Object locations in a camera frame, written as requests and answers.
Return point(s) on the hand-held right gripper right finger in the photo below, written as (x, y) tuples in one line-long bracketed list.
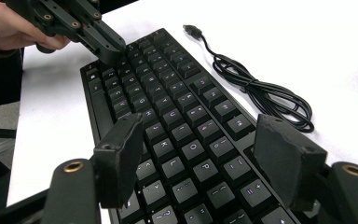
[(289, 158)]

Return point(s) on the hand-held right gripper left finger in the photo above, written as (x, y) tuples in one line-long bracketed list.
[(118, 161)]

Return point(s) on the black computer keyboard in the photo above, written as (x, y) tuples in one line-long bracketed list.
[(180, 102)]

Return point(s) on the white table board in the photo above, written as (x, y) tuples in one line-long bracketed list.
[(292, 46)]

